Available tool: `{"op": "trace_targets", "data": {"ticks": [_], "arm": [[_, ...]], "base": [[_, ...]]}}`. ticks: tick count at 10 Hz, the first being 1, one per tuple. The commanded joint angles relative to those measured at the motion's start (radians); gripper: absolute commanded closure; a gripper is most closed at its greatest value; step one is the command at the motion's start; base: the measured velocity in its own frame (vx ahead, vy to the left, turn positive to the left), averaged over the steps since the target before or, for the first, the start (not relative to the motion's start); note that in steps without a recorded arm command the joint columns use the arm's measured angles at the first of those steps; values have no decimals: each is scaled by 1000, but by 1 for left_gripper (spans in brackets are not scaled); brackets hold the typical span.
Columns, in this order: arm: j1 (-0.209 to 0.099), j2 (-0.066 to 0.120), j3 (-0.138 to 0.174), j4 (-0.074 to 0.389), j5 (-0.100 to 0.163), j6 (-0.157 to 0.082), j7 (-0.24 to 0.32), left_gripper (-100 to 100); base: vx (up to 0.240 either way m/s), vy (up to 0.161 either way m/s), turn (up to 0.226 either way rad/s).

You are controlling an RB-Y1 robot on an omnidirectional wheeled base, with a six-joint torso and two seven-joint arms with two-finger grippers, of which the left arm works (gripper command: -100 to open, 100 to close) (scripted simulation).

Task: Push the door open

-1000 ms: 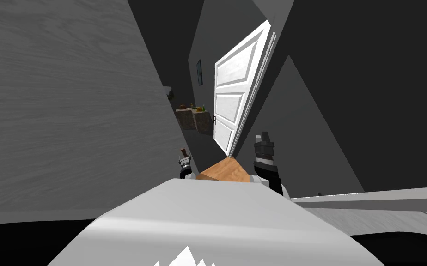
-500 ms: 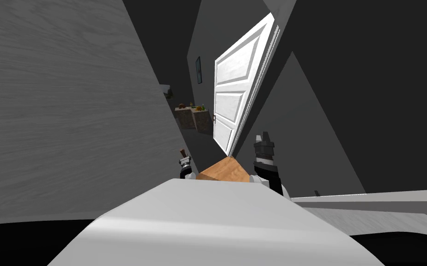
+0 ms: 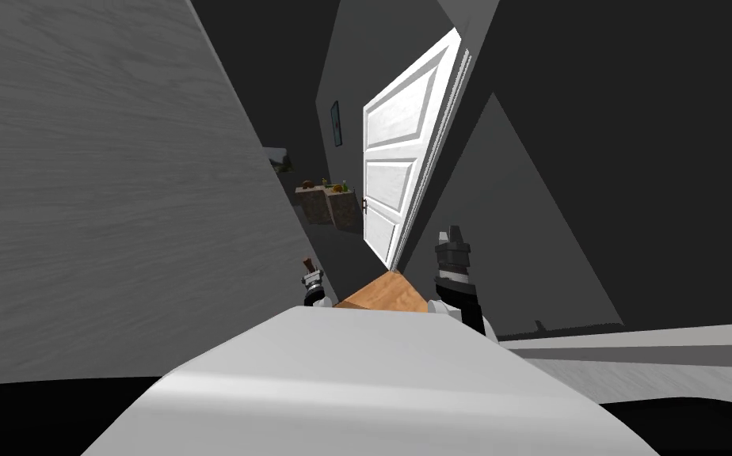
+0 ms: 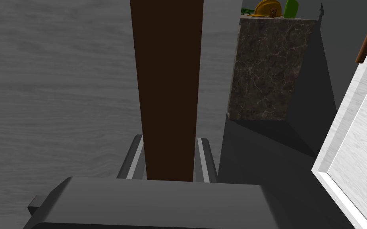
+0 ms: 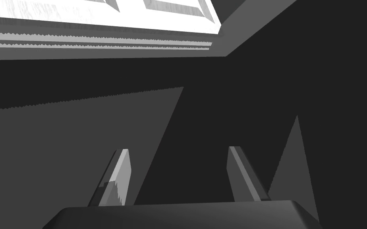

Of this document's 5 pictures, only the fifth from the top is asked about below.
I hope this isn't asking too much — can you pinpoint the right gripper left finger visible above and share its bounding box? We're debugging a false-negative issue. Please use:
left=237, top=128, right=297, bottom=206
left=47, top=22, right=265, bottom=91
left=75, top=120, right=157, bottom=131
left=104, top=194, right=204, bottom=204
left=88, top=148, right=132, bottom=207

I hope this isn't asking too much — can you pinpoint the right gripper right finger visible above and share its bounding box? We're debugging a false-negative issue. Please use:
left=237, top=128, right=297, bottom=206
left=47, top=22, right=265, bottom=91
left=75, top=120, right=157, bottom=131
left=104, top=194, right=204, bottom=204
left=226, top=146, right=271, bottom=202

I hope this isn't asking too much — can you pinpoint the white panelled door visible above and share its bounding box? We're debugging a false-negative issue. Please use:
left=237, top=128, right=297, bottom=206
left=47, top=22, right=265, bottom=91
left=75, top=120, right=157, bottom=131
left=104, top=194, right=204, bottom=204
left=0, top=0, right=222, bottom=35

